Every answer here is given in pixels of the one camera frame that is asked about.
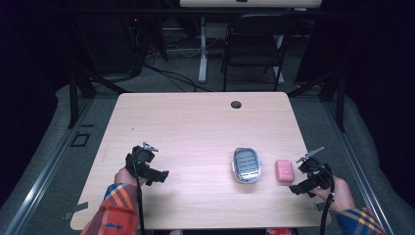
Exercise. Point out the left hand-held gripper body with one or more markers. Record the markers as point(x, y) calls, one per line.
point(139, 160)

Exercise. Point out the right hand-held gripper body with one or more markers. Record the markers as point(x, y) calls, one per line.
point(318, 174)

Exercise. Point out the pink soap bar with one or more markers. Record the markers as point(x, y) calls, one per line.
point(284, 170)

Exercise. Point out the grey metal soap dish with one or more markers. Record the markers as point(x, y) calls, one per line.
point(247, 164)

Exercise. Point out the person's left hand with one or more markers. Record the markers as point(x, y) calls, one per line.
point(123, 178)

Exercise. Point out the person's right hand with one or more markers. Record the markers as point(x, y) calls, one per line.
point(341, 196)

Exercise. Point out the grey tape strip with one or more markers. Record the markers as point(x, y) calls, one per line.
point(77, 209)
point(320, 206)

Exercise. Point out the red packet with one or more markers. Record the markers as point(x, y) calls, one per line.
point(281, 231)

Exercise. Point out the black tape square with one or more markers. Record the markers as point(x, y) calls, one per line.
point(80, 139)

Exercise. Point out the black equipment cabinet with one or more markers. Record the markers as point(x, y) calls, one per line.
point(111, 42)

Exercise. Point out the white desk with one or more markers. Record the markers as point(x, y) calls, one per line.
point(203, 49)

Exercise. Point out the black folding chair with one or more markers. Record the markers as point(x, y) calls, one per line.
point(254, 49)

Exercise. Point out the metal floor rail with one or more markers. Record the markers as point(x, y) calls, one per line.
point(45, 169)
point(355, 166)

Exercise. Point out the black metal frame stand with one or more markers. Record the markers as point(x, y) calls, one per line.
point(73, 98)
point(340, 98)

